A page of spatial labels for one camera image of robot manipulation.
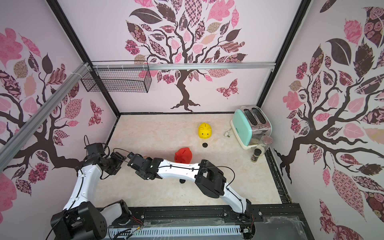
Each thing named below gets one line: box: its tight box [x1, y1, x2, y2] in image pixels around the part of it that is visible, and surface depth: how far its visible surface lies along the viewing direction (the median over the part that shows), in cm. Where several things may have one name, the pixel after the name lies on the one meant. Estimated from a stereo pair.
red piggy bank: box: [174, 147, 193, 164], surface depth 89 cm
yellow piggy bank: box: [198, 122, 212, 140], surface depth 102 cm
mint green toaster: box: [230, 105, 273, 150], surface depth 97 cm
